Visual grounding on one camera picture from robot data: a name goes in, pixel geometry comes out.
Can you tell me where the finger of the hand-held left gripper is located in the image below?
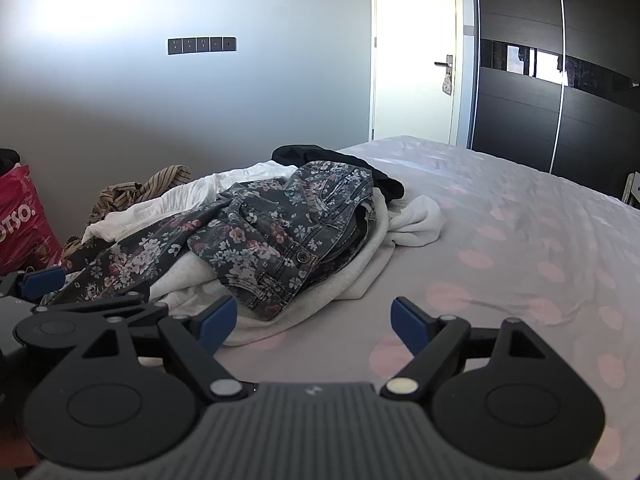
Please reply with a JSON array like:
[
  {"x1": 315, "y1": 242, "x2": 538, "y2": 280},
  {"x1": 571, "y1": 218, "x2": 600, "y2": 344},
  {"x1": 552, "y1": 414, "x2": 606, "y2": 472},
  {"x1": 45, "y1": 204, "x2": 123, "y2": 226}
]
[
  {"x1": 0, "y1": 267, "x2": 67, "y2": 301},
  {"x1": 32, "y1": 292, "x2": 168, "y2": 322}
]

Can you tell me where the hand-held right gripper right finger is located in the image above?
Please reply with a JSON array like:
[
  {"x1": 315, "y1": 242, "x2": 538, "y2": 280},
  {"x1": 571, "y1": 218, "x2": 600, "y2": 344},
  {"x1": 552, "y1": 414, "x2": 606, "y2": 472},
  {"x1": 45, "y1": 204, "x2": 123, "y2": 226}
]
[{"x1": 380, "y1": 296, "x2": 548, "y2": 403}]

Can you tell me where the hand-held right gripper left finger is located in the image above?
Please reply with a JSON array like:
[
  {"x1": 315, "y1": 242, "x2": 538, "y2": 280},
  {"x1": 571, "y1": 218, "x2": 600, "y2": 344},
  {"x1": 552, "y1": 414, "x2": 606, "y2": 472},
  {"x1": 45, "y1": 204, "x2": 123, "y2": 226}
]
[{"x1": 80, "y1": 296, "x2": 249, "y2": 403}]

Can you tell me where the red plastic bag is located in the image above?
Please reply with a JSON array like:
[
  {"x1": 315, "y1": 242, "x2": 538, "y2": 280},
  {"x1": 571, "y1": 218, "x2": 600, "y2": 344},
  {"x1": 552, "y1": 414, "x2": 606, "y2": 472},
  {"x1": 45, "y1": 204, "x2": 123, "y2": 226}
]
[{"x1": 0, "y1": 164, "x2": 63, "y2": 276}]

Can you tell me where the light grey sweatshirt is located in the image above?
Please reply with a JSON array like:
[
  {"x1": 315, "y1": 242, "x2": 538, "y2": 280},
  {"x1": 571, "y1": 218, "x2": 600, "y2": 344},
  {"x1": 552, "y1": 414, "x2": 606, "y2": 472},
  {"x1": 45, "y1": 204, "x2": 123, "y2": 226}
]
[{"x1": 137, "y1": 192, "x2": 391, "y2": 348}]

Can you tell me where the white fleece garment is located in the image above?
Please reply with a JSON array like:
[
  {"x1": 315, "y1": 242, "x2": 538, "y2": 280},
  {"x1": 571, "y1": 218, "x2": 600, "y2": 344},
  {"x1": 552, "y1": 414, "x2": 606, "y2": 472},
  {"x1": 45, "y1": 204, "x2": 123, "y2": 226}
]
[{"x1": 387, "y1": 195, "x2": 446, "y2": 248}]

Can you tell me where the floral denim garment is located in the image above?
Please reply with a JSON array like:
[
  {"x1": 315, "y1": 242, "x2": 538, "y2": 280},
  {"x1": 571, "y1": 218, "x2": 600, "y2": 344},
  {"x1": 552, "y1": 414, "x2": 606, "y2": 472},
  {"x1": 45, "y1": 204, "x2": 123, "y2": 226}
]
[{"x1": 47, "y1": 160, "x2": 377, "y2": 322}]

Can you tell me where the polka dot bedsheet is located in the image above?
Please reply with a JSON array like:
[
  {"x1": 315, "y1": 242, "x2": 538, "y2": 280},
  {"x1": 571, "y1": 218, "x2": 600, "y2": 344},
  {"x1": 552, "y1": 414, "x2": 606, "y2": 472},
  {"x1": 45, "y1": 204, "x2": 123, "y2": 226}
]
[{"x1": 215, "y1": 135, "x2": 640, "y2": 480}]

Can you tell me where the striped brown garment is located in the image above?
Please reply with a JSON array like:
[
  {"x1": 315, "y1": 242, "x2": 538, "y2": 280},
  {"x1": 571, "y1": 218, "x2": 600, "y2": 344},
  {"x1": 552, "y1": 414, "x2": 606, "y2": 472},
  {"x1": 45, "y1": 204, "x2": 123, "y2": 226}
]
[{"x1": 87, "y1": 165, "x2": 192, "y2": 226}]

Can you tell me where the black garment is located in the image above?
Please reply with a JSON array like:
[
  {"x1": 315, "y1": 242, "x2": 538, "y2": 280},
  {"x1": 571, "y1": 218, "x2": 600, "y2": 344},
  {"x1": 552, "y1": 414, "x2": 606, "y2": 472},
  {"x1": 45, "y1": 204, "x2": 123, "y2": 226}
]
[{"x1": 271, "y1": 145, "x2": 405, "y2": 206}]

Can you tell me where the dark sliding wardrobe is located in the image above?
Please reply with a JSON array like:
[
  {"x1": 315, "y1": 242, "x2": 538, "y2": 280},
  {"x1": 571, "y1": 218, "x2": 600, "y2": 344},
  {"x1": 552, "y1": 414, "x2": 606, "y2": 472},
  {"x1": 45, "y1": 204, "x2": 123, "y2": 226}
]
[{"x1": 472, "y1": 0, "x2": 640, "y2": 201}]

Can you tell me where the white bedside table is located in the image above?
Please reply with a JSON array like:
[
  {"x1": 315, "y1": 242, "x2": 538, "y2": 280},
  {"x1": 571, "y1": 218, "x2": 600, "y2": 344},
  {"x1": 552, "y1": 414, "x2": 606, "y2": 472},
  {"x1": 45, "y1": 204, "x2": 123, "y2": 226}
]
[{"x1": 622, "y1": 172, "x2": 640, "y2": 208}]

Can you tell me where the white door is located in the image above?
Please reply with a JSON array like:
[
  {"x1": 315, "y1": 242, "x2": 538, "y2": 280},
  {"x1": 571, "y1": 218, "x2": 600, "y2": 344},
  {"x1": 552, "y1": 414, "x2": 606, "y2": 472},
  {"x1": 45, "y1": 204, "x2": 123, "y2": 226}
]
[{"x1": 372, "y1": 0, "x2": 458, "y2": 143}]

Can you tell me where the light switch panel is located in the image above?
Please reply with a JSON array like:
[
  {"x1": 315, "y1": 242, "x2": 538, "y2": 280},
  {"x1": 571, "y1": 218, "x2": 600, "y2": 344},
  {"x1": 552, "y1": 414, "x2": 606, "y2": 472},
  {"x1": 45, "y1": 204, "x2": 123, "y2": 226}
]
[{"x1": 167, "y1": 36, "x2": 237, "y2": 55}]

